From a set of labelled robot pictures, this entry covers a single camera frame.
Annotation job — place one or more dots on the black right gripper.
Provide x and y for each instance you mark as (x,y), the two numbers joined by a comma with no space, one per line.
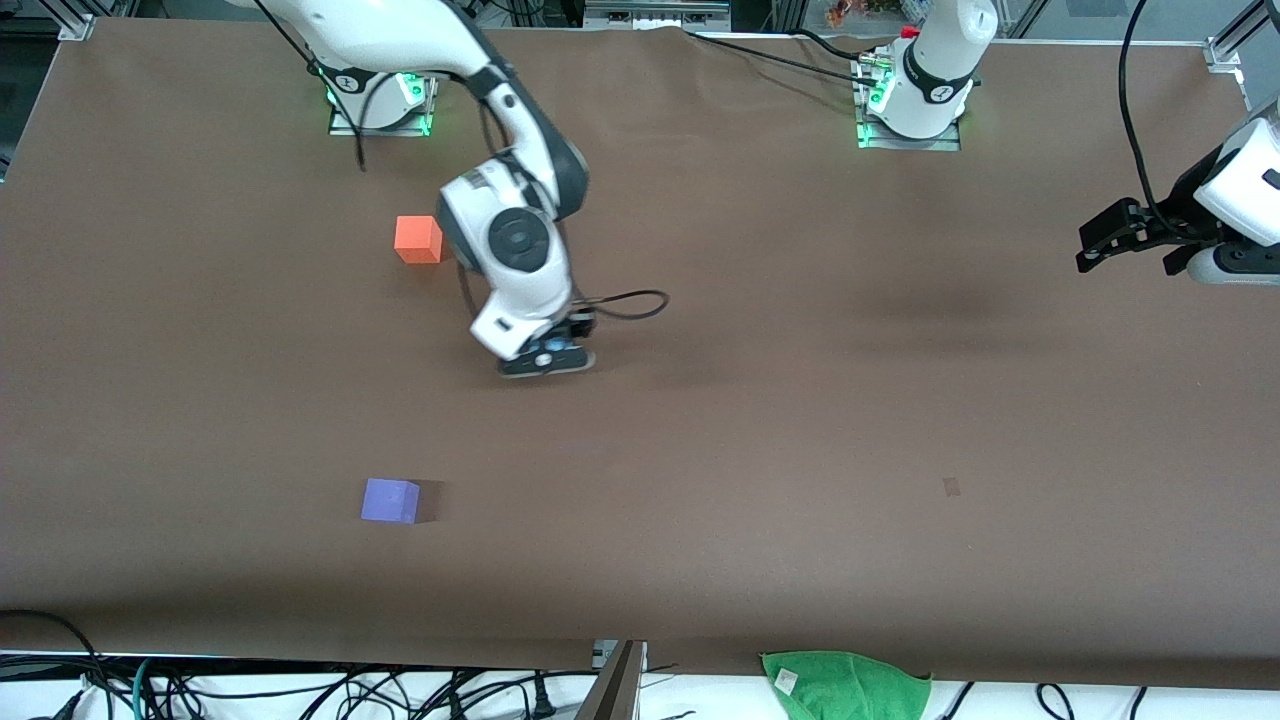
(581,324)

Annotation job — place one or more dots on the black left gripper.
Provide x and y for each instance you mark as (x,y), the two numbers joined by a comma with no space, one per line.
(1187,204)

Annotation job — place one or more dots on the orange foam block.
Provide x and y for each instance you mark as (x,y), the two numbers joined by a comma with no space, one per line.
(415,240)

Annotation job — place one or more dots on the purple foam block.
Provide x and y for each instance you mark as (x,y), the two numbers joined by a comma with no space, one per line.
(390,501)

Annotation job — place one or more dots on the grey metal box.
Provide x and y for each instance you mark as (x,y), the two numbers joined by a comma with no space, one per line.
(655,14)

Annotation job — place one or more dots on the aluminium bar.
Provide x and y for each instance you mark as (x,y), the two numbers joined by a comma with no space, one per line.
(612,690)

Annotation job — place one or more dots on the green cloth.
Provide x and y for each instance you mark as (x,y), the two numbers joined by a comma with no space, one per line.
(850,688)

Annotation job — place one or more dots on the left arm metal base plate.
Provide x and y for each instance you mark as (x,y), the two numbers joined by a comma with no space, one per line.
(915,143)

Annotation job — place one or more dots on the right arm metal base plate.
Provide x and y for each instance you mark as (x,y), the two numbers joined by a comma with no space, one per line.
(385,130)

